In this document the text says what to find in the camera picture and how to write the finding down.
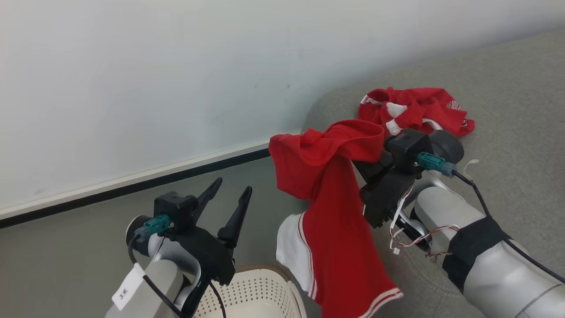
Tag teal left camera connector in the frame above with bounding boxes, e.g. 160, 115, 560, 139
134, 215, 171, 242

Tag teal camera connector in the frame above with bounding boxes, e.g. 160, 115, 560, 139
417, 152, 457, 178
134, 215, 171, 242

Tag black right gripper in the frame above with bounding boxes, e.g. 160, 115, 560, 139
353, 150, 416, 229

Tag black strap band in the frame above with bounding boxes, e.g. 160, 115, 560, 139
442, 216, 513, 293

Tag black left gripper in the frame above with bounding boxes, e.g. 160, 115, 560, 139
162, 177, 253, 317

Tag cream perforated laundry basket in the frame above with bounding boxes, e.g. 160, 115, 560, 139
193, 264, 309, 318

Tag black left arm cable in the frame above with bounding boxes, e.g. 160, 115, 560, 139
128, 233, 184, 318

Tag teal right camera connector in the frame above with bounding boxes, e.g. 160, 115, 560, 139
417, 152, 457, 178

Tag grey fabric sofa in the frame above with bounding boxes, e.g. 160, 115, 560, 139
302, 28, 565, 318

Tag red garment with white trim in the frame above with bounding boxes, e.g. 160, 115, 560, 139
358, 87, 476, 137

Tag white and black baseboard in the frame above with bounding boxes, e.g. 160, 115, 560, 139
0, 129, 301, 229

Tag red shirt with white sleeve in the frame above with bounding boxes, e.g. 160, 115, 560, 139
268, 119, 404, 318

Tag white paper label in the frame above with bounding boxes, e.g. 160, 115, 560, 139
111, 263, 146, 311

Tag thin red white wires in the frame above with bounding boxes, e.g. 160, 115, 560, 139
388, 183, 460, 262

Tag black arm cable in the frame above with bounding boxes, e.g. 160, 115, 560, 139
128, 233, 184, 318
452, 170, 565, 284

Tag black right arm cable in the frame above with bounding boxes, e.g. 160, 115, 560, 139
452, 170, 565, 284

